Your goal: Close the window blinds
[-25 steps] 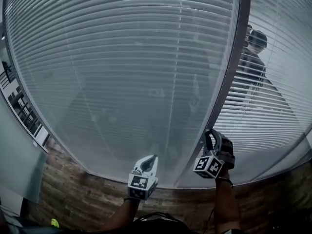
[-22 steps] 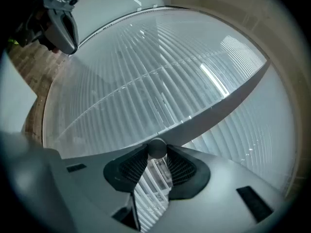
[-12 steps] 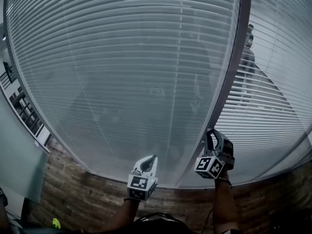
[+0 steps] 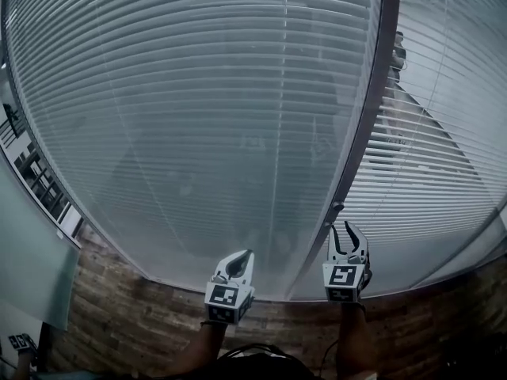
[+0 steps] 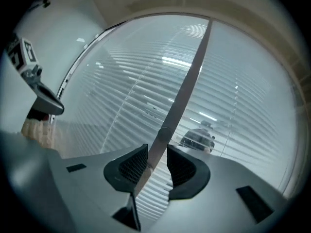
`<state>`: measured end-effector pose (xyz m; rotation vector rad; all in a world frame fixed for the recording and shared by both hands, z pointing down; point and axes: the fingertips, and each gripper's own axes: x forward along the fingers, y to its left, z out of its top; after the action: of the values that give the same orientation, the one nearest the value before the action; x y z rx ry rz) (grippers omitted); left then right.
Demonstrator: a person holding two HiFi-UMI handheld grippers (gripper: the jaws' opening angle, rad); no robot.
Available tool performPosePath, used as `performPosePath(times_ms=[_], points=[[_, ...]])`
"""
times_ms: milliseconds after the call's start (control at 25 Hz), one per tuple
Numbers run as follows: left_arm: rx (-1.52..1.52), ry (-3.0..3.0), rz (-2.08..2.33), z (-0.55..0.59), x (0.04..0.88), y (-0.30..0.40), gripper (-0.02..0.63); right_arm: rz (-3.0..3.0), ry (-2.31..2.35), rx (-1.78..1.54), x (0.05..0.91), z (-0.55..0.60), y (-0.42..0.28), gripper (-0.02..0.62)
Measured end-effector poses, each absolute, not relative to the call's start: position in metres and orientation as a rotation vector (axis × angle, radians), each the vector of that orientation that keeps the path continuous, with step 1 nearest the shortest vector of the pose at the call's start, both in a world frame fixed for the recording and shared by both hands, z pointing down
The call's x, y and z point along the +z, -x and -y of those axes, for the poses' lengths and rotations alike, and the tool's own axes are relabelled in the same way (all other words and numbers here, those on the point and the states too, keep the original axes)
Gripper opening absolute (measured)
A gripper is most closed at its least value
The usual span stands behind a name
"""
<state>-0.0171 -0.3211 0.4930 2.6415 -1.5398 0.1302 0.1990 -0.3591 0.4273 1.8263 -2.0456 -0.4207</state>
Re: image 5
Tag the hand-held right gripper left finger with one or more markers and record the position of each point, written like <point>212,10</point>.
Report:
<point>85,193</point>

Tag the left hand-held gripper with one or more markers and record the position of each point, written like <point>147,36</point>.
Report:
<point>24,57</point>

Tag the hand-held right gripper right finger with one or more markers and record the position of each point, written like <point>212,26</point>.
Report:
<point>213,193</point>

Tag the grey metal window mullion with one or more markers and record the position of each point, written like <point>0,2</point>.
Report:
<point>192,79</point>

